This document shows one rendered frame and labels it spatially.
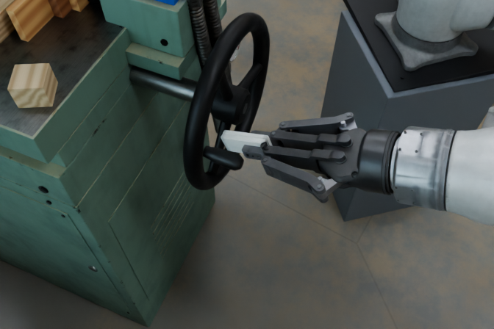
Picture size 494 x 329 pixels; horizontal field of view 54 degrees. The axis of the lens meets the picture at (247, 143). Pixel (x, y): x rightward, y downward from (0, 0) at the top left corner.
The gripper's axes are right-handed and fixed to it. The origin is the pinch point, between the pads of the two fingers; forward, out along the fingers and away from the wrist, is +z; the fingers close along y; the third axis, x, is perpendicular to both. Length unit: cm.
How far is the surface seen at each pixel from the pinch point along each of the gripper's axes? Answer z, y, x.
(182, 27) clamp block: 12.1, -11.2, -10.9
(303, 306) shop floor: 17, -10, 86
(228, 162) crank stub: 2.3, 2.4, 1.6
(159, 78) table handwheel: 19.5, -8.6, -2.8
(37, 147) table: 22.3, 12.6, -10.0
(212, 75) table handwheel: 3.6, -3.4, -9.2
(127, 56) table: 22.9, -8.3, -7.7
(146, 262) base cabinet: 42, 5, 45
